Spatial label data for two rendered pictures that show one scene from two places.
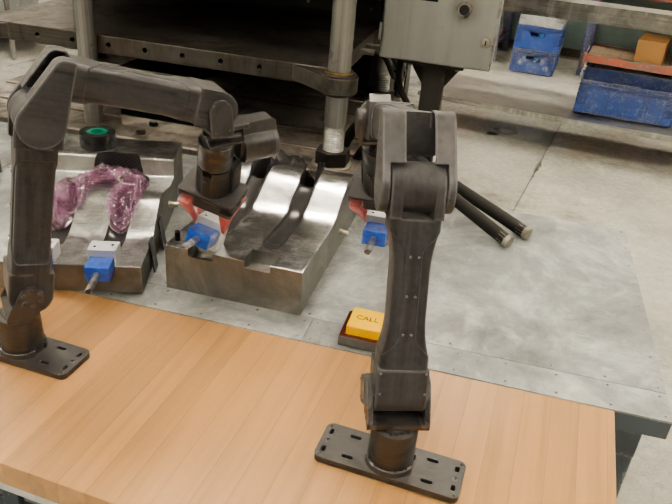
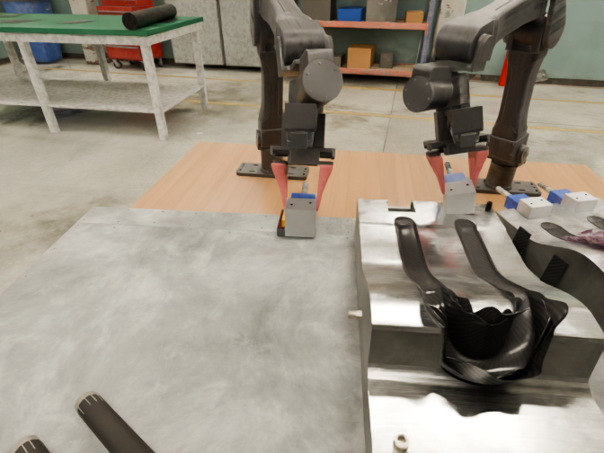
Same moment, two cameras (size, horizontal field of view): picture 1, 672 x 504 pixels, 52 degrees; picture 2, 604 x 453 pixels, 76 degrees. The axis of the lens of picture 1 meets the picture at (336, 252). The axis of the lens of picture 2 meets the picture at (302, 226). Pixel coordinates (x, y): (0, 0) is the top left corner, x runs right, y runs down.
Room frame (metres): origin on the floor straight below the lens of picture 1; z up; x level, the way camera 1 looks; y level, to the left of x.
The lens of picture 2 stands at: (1.69, -0.14, 1.27)
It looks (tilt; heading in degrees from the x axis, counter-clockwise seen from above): 33 degrees down; 173
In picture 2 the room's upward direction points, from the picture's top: straight up
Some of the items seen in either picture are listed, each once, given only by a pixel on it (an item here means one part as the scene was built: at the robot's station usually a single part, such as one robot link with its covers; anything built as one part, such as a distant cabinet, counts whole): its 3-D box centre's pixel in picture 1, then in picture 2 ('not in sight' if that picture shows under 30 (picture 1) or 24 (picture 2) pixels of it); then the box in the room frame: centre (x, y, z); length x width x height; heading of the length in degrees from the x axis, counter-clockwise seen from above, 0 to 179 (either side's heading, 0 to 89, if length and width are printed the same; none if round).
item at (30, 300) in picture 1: (21, 293); (507, 152); (0.87, 0.47, 0.90); 0.09 x 0.06 x 0.06; 32
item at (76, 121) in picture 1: (194, 106); not in sight; (2.29, 0.52, 0.76); 1.30 x 0.84 x 0.07; 78
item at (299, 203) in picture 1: (271, 193); (462, 265); (1.29, 0.14, 0.92); 0.35 x 0.16 x 0.09; 168
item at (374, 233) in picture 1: (374, 236); (303, 202); (1.11, -0.07, 0.93); 0.13 x 0.05 x 0.05; 168
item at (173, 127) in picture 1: (197, 82); not in sight; (2.20, 0.49, 0.87); 0.50 x 0.27 x 0.17; 168
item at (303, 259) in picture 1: (277, 213); (449, 297); (1.30, 0.13, 0.87); 0.50 x 0.26 x 0.14; 168
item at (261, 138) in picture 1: (237, 125); (444, 72); (1.06, 0.17, 1.13); 0.12 x 0.09 x 0.12; 122
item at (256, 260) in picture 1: (261, 266); (399, 214); (1.07, 0.13, 0.87); 0.05 x 0.05 x 0.04; 78
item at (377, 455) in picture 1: (392, 442); (272, 159); (0.69, -0.10, 0.84); 0.20 x 0.07 x 0.08; 74
